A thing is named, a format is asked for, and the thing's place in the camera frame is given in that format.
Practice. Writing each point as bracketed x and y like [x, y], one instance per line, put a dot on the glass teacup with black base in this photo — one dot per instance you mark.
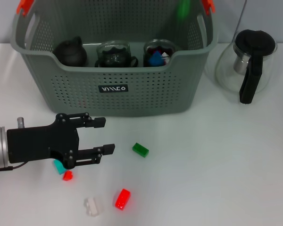
[113, 46]
[146, 46]
[145, 64]
[134, 61]

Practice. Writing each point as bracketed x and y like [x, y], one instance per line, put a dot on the dark red long building block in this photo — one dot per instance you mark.
[150, 50]

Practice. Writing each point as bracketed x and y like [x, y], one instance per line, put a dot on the blue square building block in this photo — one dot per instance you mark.
[155, 58]

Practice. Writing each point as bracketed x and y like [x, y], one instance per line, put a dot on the translucent white building block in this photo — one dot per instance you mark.
[165, 54]

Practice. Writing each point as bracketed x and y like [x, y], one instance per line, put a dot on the grey perforated storage bin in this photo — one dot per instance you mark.
[85, 94]

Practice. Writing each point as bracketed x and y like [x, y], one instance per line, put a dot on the green stepped building block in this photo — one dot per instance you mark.
[184, 9]

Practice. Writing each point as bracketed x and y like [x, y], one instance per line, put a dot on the teal building block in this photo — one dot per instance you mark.
[59, 167]

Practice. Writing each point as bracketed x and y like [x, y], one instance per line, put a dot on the glass pitcher with black lid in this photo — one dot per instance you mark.
[254, 41]

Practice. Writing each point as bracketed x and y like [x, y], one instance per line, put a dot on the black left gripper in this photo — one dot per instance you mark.
[37, 143]

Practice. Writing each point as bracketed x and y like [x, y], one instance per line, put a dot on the green rectangular building block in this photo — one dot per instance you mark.
[140, 150]

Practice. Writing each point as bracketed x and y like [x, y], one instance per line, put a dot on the bright red rectangular building block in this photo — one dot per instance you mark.
[122, 199]

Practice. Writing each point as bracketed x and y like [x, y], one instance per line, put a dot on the silver plug on left gripper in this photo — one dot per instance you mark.
[20, 122]

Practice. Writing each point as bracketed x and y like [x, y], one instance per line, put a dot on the small black clay teapot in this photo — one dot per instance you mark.
[70, 54]

